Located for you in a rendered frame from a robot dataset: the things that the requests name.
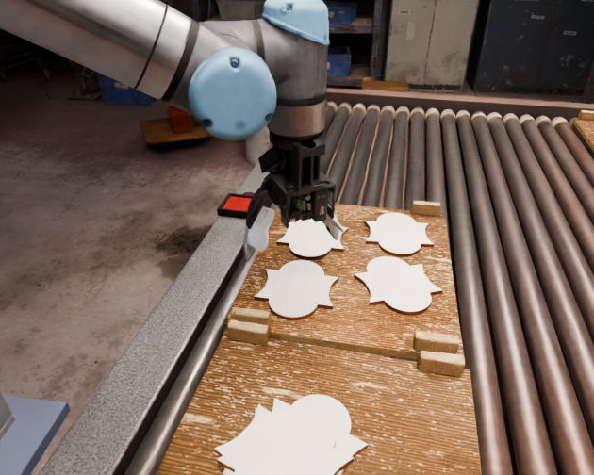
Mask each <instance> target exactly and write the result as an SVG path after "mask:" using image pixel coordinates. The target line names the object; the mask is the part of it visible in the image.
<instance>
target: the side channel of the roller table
mask: <svg viewBox="0 0 594 475"><path fill-rule="evenodd" d="M326 102H327V103H328V102H335V103H336V104H337V106H338V107H339V106H340V105H341V104H342V103H345V102H346V103H349V104H350V105H351V107H352V109H353V107H354V106H355V105H356V104H359V103H360V104H363V105H364V106H365V108H366V111H367V108H368V107H369V106H370V105H378V106H379V107H380V114H381V110H382V109H383V107H384V106H393V108H394V110H395V113H396V111H397V109H398V108H399V107H400V106H406V107H407V108H408V110H409V112H410V113H411V111H412V110H413V108H415V107H421V108H422V109H423V111H424V114H426V112H427V110H428V109H430V108H435V109H437V111H438V112H439V114H440V115H441V113H442V111H443V110H445V109H450V110H452V111H453V113H454V115H455V117H456V114H457V113H458V112H459V111H460V110H466V111H468V112H469V114H470V117H471V116H472V114H473V113H474V112H476V111H482V112H483V113H484V114H485V115H486V116H488V115H489V114H490V113H492V112H497V113H499V114H500V115H501V116H502V118H503V117H504V115H506V114H508V113H512V114H514V115H515V116H517V117H518V119H519V118H520V117H521V116H522V115H525V114H528V115H530V116H531V117H533V118H534V119H536V118H537V117H538V116H546V117H547V118H549V119H550V120H552V119H553V118H555V117H562V118H564V119H566V120H567V121H569V120H570V119H572V118H578V117H579V114H580V111H581V110H587V111H594V104H582V103H567V102H552V101H536V100H521V99H505V98H490V97H475V96H460V95H445V94H429V93H414V92H398V91H383V90H354V89H338V88H327V89H326Z"/></svg>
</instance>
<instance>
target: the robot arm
mask: <svg viewBox="0 0 594 475"><path fill-rule="evenodd" d="M0 28H1V29H3V30H6V31H7V32H9V33H11V34H14V35H16V36H18V37H20V38H22V39H25V40H27V41H30V42H33V43H35V44H37V45H39V46H40V47H43V48H45V49H47V50H49V51H52V52H54V53H56V54H58V55H60V56H63V57H66V58H68V59H70V60H72V61H74V62H76V63H78V64H81V65H83V66H85V67H87V68H90V69H92V70H94V71H96V72H97V73H100V74H103V75H105V76H108V77H110V78H112V79H114V80H116V81H119V82H121V83H123V84H125V85H127V86H129V87H131V88H133V89H135V90H139V91H141V92H143V93H146V94H148V95H150V96H152V97H154V98H157V99H158V100H161V101H163V102H166V103H167V104H170V105H172V106H175V107H177V108H180V109H182V110H184V111H186V112H188V113H190V114H192V115H193V117H194V119H195V120H196V122H198V123H199V124H200V125H201V126H202V127H203V128H204V129H205V130H206V131H207V132H208V133H209V134H211V135H212V136H214V137H216V138H218V139H224V140H230V141H238V140H244V139H248V138H251V137H253V136H254V135H256V134H258V133H259V132H260V131H262V130H263V129H264V128H265V127H266V125H267V127H268V129H269V130H270V131H269V132H270V143H271V144H272V145H273V147H272V148H271V149H270V150H268V151H267V152H266V153H265V154H263V155H262V156H261V157H259V158H258V160H259V164H260V168H261V171H262V173H264V172H270V173H269V174H268V175H267V176H266V177H265V178H264V180H263V182H262V185H261V186H260V188H259V189H258V190H257V191H256V193H255V194H254V195H253V197H252V199H251V201H250V203H249V207H248V212H247V218H246V227H245V233H244V242H243V251H244V258H245V260H246V261H247V262H249V260H250V259H251V257H252V255H253V254H254V252H255V249H257V250H258V251H260V252H264V251H265V249H266V248H267V246H268V243H269V228H270V226H271V224H272V221H273V219H274V214H275V213H274V210H273V209H271V205H272V203H274V204H275V205H278V206H279V209H280V214H281V222H282V223H283V224H284V225H285V226H286V228H287V229H288V228H289V222H295V221H298V220H302V221H306V220H311V219H312V220H313V221H314V222H318V221H322V222H323V224H324V225H325V227H326V230H327V231H328V232H329V233H330V235H331V236H332V237H333V238H334V239H335V240H338V233H339V230H340V231H341V232H342V233H344V232H345V230H344V229H343V227H342V226H341V225H340V224H339V222H338V217H337V212H336V210H335V195H336V184H334V183H333V182H332V181H331V180H330V179H329V178H328V177H327V176H326V175H325V174H324V173H323V172H321V171H320V157H321V155H325V143H323V129H324V127H325V109H326V108H328V103H327V102H326V83H327V56H328V45H329V44H330V41H329V21H328V10H327V6H326V5H325V4H324V2H323V1H321V0H267V1H266V2H265V4H264V7H263V13H262V19H255V20H241V21H218V22H197V21H195V20H193V19H191V18H190V17H188V16H187V15H185V14H183V13H181V12H179V11H178V10H176V9H174V8H171V7H169V6H168V5H166V4H164V3H162V2H160V1H159V0H0ZM331 193H332V196H331ZM271 200H272V202H271Z"/></svg>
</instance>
